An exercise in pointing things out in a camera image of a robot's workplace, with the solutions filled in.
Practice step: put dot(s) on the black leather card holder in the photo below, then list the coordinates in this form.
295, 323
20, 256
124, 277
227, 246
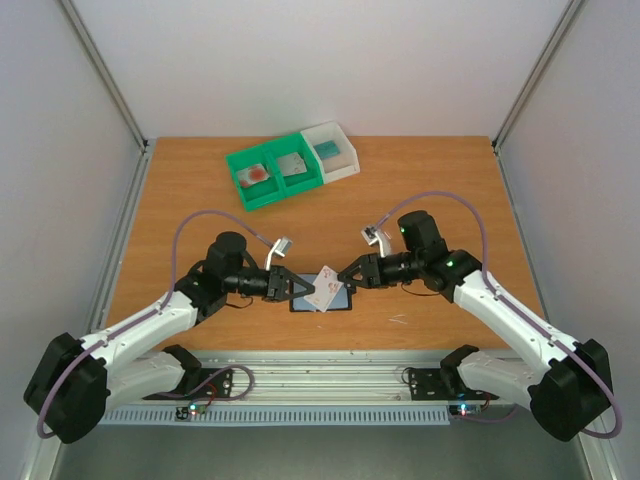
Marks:
342, 301

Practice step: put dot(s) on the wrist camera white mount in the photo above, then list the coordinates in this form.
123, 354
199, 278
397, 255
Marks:
375, 237
279, 249

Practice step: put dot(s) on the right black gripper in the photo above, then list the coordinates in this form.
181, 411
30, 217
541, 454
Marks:
368, 270

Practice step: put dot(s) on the right small circuit board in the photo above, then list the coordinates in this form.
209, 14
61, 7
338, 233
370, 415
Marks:
467, 410

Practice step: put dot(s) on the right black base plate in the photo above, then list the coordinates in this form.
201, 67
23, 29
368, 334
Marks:
427, 384

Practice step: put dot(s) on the white bin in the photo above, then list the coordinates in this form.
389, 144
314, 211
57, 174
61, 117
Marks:
337, 168

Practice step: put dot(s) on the cherry blossom card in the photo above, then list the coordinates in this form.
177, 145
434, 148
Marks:
326, 287
291, 164

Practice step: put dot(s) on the small circuit board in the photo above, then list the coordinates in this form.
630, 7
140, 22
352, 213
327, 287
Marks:
190, 412
467, 410

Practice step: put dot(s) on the aluminium frame rail front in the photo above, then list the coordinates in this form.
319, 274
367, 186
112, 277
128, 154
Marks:
320, 380

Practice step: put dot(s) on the green bin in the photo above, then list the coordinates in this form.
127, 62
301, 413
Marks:
257, 196
293, 185

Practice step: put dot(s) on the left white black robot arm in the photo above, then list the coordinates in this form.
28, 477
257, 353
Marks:
190, 300

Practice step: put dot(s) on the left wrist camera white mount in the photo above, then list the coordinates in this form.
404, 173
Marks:
279, 249

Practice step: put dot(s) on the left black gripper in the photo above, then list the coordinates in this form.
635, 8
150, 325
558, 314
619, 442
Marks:
277, 285

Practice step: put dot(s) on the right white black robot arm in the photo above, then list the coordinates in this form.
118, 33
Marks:
564, 383

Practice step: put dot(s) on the grey slotted cable duct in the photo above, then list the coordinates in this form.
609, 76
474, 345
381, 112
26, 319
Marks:
282, 416

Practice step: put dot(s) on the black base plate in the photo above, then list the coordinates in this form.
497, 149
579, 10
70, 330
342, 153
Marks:
220, 382
427, 384

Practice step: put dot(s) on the left small circuit board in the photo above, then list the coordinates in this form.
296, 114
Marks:
190, 412

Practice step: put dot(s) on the teal card in bin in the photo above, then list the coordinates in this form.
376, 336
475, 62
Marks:
327, 150

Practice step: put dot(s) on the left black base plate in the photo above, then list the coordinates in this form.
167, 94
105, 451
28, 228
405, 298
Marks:
220, 382

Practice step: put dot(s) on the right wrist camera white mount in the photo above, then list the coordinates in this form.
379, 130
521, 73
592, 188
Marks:
375, 237

